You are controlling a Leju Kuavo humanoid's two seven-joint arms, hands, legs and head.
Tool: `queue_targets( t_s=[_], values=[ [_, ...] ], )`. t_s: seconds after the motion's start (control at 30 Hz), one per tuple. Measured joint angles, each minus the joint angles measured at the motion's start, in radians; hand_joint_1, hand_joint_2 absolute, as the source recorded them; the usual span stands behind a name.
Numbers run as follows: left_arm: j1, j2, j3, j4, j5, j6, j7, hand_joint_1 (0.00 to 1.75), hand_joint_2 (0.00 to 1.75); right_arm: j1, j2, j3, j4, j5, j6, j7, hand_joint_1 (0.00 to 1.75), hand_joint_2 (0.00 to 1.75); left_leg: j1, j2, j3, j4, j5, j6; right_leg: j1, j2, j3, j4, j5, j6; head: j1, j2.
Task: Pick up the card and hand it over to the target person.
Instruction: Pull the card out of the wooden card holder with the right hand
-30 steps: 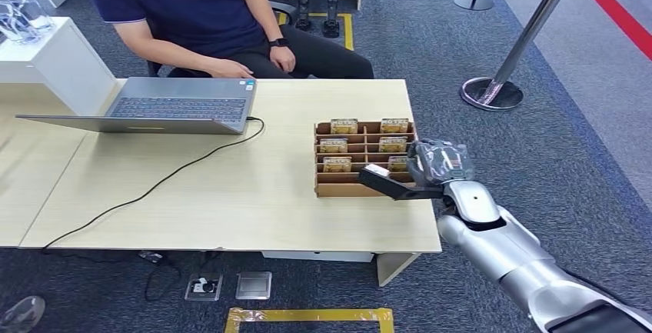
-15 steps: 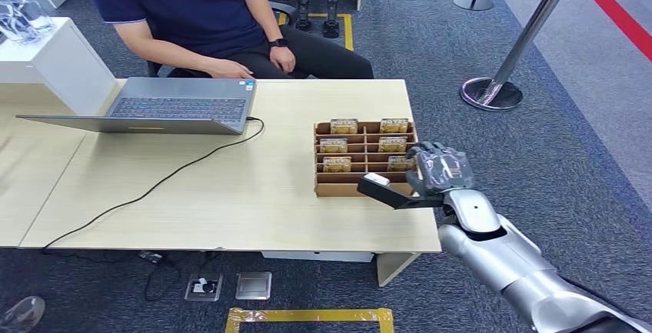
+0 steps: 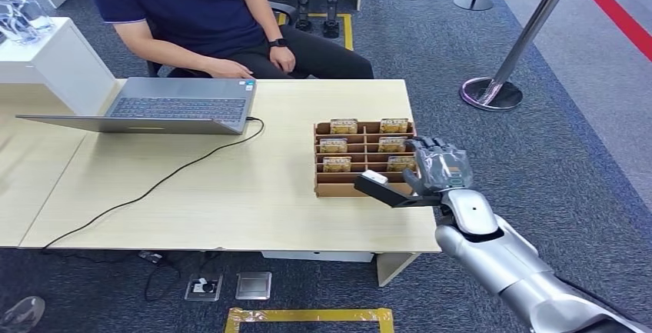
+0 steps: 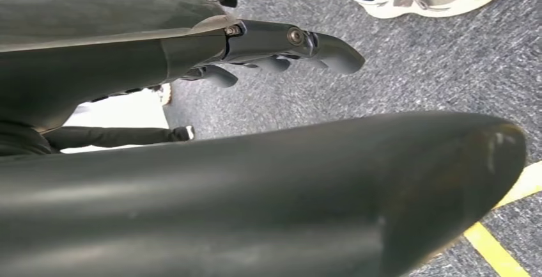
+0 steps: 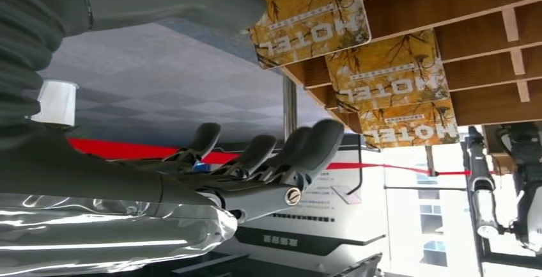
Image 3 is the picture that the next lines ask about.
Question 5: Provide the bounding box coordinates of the person's right hand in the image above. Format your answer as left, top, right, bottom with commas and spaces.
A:
205, 58, 254, 79

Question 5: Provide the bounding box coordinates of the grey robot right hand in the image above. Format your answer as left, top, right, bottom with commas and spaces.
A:
404, 135, 474, 197

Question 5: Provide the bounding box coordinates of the person's left hand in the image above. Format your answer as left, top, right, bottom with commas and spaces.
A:
268, 45, 297, 75

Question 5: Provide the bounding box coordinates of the yellow printed card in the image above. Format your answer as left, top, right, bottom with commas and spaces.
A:
378, 137, 408, 153
319, 138, 349, 154
322, 156, 352, 173
330, 118, 359, 135
379, 118, 410, 134
386, 155, 418, 172

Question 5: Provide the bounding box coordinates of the cardboard card holder box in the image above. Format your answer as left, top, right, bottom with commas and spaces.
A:
312, 120, 421, 198

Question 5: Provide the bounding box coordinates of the person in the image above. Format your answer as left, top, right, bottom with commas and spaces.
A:
78, 0, 375, 80

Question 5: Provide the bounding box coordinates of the grey laptop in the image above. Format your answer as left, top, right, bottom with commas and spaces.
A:
15, 76, 258, 135

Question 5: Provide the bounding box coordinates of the yellow floor tape outline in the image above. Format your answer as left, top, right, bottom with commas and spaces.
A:
276, 12, 355, 52

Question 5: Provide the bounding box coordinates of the beige desk leg panel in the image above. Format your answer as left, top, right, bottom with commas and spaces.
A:
377, 253, 422, 288

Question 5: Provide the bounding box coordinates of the white under-desk tray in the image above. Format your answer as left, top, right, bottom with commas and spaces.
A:
261, 251, 376, 264

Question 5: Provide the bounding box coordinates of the gold floor tape outline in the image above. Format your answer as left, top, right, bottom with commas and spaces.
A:
225, 308, 395, 333

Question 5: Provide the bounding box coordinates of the clear glass sculpture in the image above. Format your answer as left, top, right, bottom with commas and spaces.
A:
0, 0, 56, 45

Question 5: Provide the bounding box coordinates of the metal floor socket cover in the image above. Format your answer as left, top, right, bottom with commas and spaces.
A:
235, 271, 273, 301

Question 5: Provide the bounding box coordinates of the floor socket with plug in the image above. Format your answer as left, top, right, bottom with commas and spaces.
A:
184, 273, 224, 303

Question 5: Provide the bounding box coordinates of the red barrier belt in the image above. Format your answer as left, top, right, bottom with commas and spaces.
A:
573, 0, 652, 62

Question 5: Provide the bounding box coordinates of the grey shoe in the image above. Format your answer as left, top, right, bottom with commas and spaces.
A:
0, 295, 47, 333

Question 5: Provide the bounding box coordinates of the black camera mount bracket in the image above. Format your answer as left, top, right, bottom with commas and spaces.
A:
354, 172, 442, 209

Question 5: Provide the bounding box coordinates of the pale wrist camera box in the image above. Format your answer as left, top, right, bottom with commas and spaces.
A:
361, 170, 390, 185

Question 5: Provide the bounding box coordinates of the black laptop power cable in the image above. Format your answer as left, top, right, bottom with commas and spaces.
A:
42, 116, 266, 251

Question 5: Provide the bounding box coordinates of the chrome stanchion post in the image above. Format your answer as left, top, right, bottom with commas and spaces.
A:
459, 0, 582, 113

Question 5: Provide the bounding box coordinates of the white display pedestal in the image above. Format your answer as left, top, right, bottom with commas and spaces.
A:
0, 17, 118, 116

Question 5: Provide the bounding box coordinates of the black cable under desk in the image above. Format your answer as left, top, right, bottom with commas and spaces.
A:
144, 251, 225, 304

